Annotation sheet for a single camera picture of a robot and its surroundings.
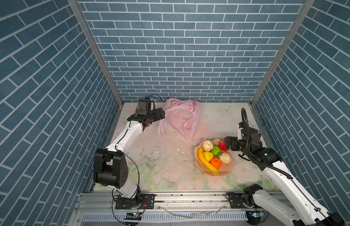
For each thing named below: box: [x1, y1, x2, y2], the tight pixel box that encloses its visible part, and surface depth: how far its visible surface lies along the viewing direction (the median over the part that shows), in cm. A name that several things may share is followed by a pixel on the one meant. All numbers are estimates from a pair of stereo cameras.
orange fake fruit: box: [209, 157, 222, 170], surface depth 84 cm
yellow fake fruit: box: [202, 151, 214, 162], surface depth 86 cm
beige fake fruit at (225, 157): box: [219, 152, 233, 164], surface depth 84 cm
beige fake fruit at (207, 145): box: [202, 139, 214, 152], surface depth 86 cm
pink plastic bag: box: [157, 97, 203, 141], surface depth 101 cm
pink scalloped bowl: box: [193, 138, 235, 177], surface depth 84 cm
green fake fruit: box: [210, 145, 223, 158], surface depth 87 cm
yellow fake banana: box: [198, 146, 220, 175], surface depth 84 cm
